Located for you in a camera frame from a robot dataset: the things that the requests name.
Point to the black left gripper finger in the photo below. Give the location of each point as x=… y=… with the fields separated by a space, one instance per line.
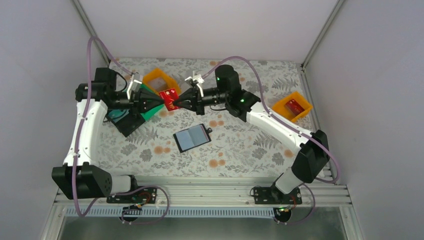
x=147 y=106
x=146 y=95

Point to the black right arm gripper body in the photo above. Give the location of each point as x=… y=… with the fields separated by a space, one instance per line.
x=200 y=110

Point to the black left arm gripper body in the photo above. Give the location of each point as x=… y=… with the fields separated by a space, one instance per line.
x=134 y=102

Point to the red card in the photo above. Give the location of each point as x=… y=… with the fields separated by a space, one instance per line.
x=169 y=96

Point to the black leather card holder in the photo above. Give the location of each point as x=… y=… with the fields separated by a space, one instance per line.
x=192 y=137

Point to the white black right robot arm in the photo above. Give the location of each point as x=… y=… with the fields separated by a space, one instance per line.
x=311 y=148

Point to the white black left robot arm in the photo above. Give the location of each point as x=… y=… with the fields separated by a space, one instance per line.
x=80 y=177

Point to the white card in orange bin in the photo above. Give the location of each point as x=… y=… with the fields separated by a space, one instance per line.
x=158 y=84

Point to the teal card in black bin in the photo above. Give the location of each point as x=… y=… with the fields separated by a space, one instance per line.
x=116 y=115

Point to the red cards in bin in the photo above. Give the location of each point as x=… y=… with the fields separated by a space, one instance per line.
x=294 y=107

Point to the green plastic bin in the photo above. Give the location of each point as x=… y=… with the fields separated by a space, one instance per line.
x=149 y=114

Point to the orange plastic bin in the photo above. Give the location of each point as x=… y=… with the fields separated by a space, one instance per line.
x=281 y=109
x=157 y=72

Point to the black plastic bin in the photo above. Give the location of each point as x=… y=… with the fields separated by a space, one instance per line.
x=128 y=124

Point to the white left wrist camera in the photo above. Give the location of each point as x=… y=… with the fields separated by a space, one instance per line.
x=134 y=85

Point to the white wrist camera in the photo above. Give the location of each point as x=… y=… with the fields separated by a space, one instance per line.
x=134 y=85
x=196 y=80

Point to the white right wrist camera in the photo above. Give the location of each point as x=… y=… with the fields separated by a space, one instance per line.
x=196 y=80

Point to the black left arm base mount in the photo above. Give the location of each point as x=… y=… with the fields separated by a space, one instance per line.
x=144 y=196

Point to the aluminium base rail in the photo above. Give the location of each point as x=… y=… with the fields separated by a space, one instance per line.
x=222 y=198

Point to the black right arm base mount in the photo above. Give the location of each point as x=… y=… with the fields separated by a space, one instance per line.
x=272 y=196

